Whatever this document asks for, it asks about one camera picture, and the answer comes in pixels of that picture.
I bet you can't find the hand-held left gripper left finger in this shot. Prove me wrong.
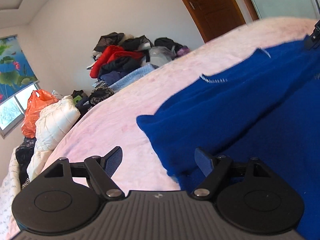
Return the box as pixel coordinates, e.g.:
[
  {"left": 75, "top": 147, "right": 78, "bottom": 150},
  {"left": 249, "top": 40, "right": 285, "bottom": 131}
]
[{"left": 44, "top": 146, "right": 125, "bottom": 201}]

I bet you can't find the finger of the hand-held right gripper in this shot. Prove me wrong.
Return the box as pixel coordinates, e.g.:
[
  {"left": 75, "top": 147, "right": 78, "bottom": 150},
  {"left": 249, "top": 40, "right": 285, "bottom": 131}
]
[{"left": 304, "top": 19, "right": 320, "bottom": 51}]

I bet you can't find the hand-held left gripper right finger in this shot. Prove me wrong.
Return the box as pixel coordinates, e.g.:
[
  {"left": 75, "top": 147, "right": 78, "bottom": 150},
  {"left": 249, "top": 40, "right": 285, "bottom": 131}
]
[{"left": 194, "top": 147, "right": 272, "bottom": 201}]

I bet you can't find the blue beaded sweater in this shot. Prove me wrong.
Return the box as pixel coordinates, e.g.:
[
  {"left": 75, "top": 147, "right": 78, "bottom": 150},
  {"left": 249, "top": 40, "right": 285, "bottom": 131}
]
[{"left": 136, "top": 38, "right": 320, "bottom": 240}]

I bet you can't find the heap of dark clothes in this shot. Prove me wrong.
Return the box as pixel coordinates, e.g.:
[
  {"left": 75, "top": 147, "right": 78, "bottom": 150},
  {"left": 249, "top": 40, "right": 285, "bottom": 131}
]
[{"left": 93, "top": 32, "right": 153, "bottom": 53}]

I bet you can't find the pink bed blanket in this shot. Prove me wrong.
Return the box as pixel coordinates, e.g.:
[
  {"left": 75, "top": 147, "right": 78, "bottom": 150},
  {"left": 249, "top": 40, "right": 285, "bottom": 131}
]
[{"left": 5, "top": 17, "right": 320, "bottom": 240}]

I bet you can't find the brown patterned fabric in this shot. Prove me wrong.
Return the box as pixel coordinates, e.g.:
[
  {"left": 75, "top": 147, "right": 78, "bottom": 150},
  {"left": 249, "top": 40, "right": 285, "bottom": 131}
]
[{"left": 89, "top": 86, "right": 115, "bottom": 106}]

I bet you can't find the white puffer jacket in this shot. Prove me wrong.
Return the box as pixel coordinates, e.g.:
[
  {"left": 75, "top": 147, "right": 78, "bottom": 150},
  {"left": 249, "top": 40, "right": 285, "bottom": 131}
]
[{"left": 26, "top": 95, "right": 81, "bottom": 182}]

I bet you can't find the navy garment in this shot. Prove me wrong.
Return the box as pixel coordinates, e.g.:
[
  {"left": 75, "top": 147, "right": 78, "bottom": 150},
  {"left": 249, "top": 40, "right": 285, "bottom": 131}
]
[{"left": 98, "top": 70, "right": 127, "bottom": 86}]

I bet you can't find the light blue quilt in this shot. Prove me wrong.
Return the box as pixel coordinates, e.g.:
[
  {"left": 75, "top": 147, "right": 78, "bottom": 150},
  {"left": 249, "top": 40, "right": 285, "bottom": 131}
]
[{"left": 109, "top": 63, "right": 159, "bottom": 92}]

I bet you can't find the black lace cloth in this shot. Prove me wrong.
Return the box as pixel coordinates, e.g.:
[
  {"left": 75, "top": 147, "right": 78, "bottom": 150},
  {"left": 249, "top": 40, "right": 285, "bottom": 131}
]
[{"left": 15, "top": 137, "right": 37, "bottom": 189}]

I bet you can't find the orange plastic bag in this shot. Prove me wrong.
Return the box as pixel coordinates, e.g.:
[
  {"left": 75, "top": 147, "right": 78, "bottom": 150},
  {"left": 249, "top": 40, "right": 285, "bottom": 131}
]
[{"left": 21, "top": 89, "right": 60, "bottom": 139}]

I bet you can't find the black garment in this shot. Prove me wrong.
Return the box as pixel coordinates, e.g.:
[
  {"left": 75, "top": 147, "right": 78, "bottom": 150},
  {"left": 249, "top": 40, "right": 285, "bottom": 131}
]
[{"left": 99, "top": 57, "right": 142, "bottom": 75}]

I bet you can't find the red garment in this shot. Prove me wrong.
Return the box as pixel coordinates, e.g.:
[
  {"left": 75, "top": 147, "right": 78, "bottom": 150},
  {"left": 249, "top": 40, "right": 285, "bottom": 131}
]
[{"left": 89, "top": 45, "right": 143, "bottom": 78}]

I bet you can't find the wooden door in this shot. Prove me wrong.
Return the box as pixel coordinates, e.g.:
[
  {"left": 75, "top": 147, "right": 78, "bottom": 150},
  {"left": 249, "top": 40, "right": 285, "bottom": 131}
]
[{"left": 169, "top": 0, "right": 259, "bottom": 44}]

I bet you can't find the purple cloth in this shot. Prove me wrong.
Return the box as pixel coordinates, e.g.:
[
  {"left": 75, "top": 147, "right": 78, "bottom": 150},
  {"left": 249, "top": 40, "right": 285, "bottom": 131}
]
[{"left": 176, "top": 46, "right": 190, "bottom": 57}]

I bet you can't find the white printed quilt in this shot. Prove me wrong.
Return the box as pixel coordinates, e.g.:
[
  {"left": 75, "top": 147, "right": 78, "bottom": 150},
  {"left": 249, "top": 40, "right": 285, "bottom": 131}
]
[{"left": 0, "top": 151, "right": 22, "bottom": 240}]

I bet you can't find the grey plastic bag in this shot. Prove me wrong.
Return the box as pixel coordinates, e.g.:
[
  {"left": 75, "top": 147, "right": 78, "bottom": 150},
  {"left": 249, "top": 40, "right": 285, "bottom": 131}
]
[{"left": 149, "top": 46, "right": 173, "bottom": 67}]

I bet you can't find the window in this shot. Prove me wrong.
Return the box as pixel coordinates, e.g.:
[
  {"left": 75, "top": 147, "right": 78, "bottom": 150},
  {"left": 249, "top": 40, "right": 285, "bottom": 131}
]
[{"left": 0, "top": 81, "right": 38, "bottom": 139}]

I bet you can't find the black bag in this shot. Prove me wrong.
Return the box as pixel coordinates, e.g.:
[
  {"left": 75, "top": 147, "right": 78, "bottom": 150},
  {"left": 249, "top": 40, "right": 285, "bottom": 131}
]
[{"left": 154, "top": 37, "right": 184, "bottom": 53}]

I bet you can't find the lotus print window blind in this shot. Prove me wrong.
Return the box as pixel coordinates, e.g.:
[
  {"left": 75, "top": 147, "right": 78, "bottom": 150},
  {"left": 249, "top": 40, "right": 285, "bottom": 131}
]
[{"left": 0, "top": 34, "right": 40, "bottom": 103}]

